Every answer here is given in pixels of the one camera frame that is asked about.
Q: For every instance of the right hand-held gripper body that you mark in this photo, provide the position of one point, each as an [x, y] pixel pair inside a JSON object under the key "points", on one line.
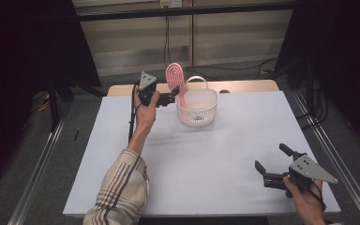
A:
{"points": [[309, 170]]}

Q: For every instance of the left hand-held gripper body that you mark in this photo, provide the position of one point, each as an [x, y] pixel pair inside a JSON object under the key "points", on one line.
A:
{"points": [[147, 84]]}

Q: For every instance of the white plastic basket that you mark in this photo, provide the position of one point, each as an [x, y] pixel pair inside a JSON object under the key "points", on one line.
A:
{"points": [[200, 117]]}

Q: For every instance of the person's left hand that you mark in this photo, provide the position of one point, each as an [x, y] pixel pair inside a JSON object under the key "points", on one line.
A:
{"points": [[145, 115]]}

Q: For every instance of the person's right hand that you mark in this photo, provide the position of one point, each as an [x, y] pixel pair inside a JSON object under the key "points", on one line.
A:
{"points": [[307, 203]]}

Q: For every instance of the white table cover sheet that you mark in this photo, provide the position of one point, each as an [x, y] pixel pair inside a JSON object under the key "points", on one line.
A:
{"points": [[215, 172]]}

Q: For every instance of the small black floor item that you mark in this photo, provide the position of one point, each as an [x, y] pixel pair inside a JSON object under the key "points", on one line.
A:
{"points": [[76, 135]]}

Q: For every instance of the black metal stand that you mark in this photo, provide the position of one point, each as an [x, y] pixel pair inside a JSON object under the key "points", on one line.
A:
{"points": [[54, 106]]}

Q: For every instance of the black curtain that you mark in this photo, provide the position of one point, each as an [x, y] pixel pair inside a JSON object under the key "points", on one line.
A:
{"points": [[28, 62], [340, 47]]}

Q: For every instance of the aluminium floor rail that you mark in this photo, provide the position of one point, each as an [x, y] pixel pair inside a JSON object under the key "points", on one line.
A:
{"points": [[340, 162], [34, 175]]}

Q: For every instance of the white wall socket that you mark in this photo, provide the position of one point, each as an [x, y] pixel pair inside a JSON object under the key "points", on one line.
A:
{"points": [[170, 3]]}

